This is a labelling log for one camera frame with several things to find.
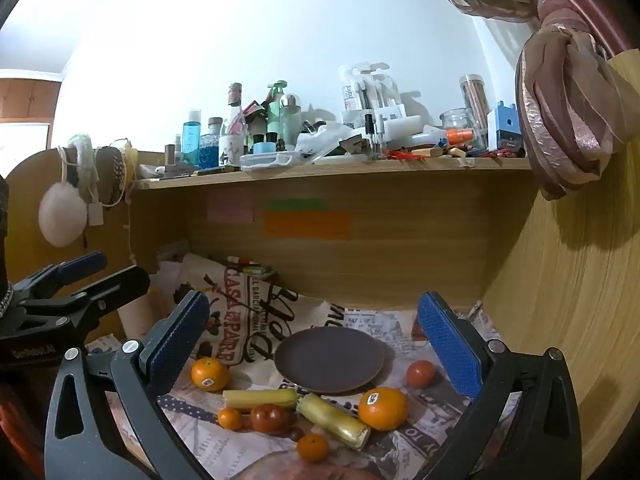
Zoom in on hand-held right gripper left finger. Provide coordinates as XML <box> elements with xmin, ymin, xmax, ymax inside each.
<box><xmin>44</xmin><ymin>290</ymin><xmax>211</xmax><ymax>480</ymax></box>

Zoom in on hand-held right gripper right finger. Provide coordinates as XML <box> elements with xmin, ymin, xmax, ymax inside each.
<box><xmin>417</xmin><ymin>290</ymin><xmax>586</xmax><ymax>480</ymax></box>

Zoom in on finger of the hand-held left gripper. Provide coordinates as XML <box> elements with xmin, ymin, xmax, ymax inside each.
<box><xmin>12</xmin><ymin>251</ymin><xmax>108</xmax><ymax>301</ymax></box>
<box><xmin>30</xmin><ymin>266</ymin><xmax>151</xmax><ymax>333</ymax></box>

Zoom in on large orange with sticker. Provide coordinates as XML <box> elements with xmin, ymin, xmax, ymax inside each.
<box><xmin>358</xmin><ymin>386</ymin><xmax>409</xmax><ymax>432</ymax></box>
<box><xmin>191</xmin><ymin>357</ymin><xmax>231</xmax><ymax>392</ymax></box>

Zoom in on small orange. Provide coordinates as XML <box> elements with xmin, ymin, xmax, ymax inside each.
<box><xmin>296</xmin><ymin>434</ymin><xmax>329</xmax><ymax>462</ymax></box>
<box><xmin>217</xmin><ymin>407</ymin><xmax>244</xmax><ymax>431</ymax></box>

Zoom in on yellow green sugarcane piece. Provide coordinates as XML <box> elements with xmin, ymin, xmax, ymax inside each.
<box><xmin>222</xmin><ymin>387</ymin><xmax>299</xmax><ymax>411</ymax></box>
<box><xmin>296</xmin><ymin>392</ymin><xmax>372</xmax><ymax>451</ymax></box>

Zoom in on dark red tomato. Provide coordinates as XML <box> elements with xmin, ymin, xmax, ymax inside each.
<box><xmin>250</xmin><ymin>403</ymin><xmax>291</xmax><ymax>435</ymax></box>

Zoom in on brown round plate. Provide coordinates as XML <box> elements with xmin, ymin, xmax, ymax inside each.
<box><xmin>273</xmin><ymin>327</ymin><xmax>386</xmax><ymax>395</ymax></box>

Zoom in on brown cardboard piece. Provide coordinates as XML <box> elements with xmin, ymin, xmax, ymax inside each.
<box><xmin>120</xmin><ymin>295</ymin><xmax>176</xmax><ymax>341</ymax></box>

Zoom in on white fluffy pompom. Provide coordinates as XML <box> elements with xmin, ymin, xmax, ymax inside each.
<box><xmin>38</xmin><ymin>182</ymin><xmax>88</xmax><ymax>248</ymax></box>

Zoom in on printed newspaper cloth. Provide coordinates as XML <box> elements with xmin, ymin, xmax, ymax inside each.
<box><xmin>85</xmin><ymin>252</ymin><xmax>521</xmax><ymax>480</ymax></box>

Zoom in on red orange cloth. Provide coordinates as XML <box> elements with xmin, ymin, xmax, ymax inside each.
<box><xmin>0</xmin><ymin>385</ymin><xmax>48</xmax><ymax>480</ymax></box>

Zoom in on brown headband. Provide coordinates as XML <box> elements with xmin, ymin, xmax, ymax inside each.
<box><xmin>95</xmin><ymin>145</ymin><xmax>131</xmax><ymax>206</ymax></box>

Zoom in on stack of books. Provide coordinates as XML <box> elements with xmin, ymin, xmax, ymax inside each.
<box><xmin>225</xmin><ymin>256</ymin><xmax>278</xmax><ymax>281</ymax></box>

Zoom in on white fluffy headband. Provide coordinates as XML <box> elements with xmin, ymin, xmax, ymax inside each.
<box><xmin>65</xmin><ymin>132</ymin><xmax>103</xmax><ymax>201</ymax></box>

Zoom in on pink sticky note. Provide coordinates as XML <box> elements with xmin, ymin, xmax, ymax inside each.
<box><xmin>207</xmin><ymin>191</ymin><xmax>254</xmax><ymax>223</ymax></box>

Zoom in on short blue liquid bottle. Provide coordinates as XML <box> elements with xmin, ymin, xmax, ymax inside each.
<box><xmin>199</xmin><ymin>117</ymin><xmax>223</xmax><ymax>170</ymax></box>

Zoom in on tall blue liquid bottle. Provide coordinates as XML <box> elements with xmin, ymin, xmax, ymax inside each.
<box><xmin>181</xmin><ymin>109</ymin><xmax>202</xmax><ymax>166</ymax></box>

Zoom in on orange sticky note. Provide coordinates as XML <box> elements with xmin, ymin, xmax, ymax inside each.
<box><xmin>263</xmin><ymin>211</ymin><xmax>352</xmax><ymax>240</ymax></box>

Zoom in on wooden cabinet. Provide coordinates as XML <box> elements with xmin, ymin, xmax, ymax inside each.
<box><xmin>0</xmin><ymin>70</ymin><xmax>63</xmax><ymax>121</ymax></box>

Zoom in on white printed cup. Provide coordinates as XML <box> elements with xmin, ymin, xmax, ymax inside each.
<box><xmin>219</xmin><ymin>132</ymin><xmax>246</xmax><ymax>167</ymax></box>

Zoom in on green sticky note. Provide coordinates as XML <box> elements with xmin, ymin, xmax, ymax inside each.
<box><xmin>267</xmin><ymin>199</ymin><xmax>328</xmax><ymax>212</ymax></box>

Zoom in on clear plastic case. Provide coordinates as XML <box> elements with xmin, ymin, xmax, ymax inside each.
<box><xmin>240</xmin><ymin>152</ymin><xmax>306</xmax><ymax>170</ymax></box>

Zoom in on pile of red clips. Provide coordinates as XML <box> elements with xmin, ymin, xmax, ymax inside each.
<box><xmin>387</xmin><ymin>147</ymin><xmax>428</xmax><ymax>162</ymax></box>

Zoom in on wooden shelf board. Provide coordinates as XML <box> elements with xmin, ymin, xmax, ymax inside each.
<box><xmin>132</xmin><ymin>155</ymin><xmax>533</xmax><ymax>191</ymax></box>

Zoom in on clear glass corked bottle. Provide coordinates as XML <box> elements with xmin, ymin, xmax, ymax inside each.
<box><xmin>227</xmin><ymin>83</ymin><xmax>247</xmax><ymax>136</ymax></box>

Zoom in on glass jar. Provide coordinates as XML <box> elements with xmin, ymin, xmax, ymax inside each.
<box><xmin>440</xmin><ymin>109</ymin><xmax>476</xmax><ymax>143</ymax></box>

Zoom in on blue white box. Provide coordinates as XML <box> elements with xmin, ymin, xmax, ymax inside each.
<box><xmin>486</xmin><ymin>102</ymin><xmax>521</xmax><ymax>153</ymax></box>

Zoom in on green spray bottle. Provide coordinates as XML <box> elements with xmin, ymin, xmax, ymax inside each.
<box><xmin>266</xmin><ymin>80</ymin><xmax>288</xmax><ymax>146</ymax></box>

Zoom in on clear silver cap bottle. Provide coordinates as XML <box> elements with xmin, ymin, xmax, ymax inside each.
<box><xmin>280</xmin><ymin>94</ymin><xmax>302</xmax><ymax>148</ymax></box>

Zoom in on white plastic bag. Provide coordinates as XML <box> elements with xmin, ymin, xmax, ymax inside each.
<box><xmin>295</xmin><ymin>122</ymin><xmax>358</xmax><ymax>161</ymax></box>

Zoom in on clear tube of sticks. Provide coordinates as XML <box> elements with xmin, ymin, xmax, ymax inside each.
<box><xmin>460</xmin><ymin>75</ymin><xmax>490</xmax><ymax>133</ymax></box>

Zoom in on tied pink brown curtain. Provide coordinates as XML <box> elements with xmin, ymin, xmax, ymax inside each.
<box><xmin>402</xmin><ymin>0</ymin><xmax>640</xmax><ymax>201</ymax></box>

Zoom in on white packaged brushes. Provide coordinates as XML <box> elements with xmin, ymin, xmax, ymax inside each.
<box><xmin>337</xmin><ymin>62</ymin><xmax>406</xmax><ymax>128</ymax></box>

